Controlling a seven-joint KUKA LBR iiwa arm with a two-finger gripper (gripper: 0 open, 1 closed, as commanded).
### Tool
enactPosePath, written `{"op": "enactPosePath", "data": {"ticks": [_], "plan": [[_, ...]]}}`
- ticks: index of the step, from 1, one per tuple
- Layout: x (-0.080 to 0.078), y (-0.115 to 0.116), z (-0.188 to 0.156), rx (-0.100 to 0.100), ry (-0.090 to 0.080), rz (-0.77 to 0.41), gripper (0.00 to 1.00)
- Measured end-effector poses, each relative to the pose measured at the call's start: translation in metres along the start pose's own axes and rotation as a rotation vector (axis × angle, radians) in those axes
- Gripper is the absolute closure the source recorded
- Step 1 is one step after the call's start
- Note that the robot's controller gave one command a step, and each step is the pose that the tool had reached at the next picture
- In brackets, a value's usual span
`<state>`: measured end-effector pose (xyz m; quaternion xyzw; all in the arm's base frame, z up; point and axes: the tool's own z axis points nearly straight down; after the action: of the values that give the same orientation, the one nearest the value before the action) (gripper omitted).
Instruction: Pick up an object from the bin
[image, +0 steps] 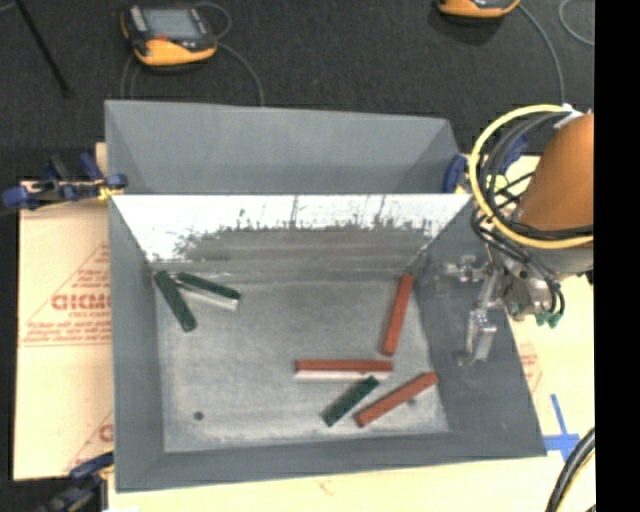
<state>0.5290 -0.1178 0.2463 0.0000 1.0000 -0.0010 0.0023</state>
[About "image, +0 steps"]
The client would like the dark green flat block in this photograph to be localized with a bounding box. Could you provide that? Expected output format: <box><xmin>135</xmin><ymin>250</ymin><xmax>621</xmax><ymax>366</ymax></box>
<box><xmin>153</xmin><ymin>270</ymin><xmax>198</xmax><ymax>334</ymax></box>
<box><xmin>320</xmin><ymin>375</ymin><xmax>381</xmax><ymax>428</ymax></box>
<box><xmin>175</xmin><ymin>271</ymin><xmax>242</xmax><ymax>313</ymax></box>

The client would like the grey metal bin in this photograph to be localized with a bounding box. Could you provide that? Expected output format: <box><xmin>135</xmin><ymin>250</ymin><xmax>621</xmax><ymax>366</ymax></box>
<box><xmin>103</xmin><ymin>99</ymin><xmax>547</xmax><ymax>494</ymax></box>

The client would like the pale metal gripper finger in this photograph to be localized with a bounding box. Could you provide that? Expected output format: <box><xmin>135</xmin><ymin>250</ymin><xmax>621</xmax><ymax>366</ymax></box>
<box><xmin>455</xmin><ymin>308</ymin><xmax>499</xmax><ymax>368</ymax></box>
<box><xmin>439</xmin><ymin>254</ymin><xmax>490</xmax><ymax>285</ymax></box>

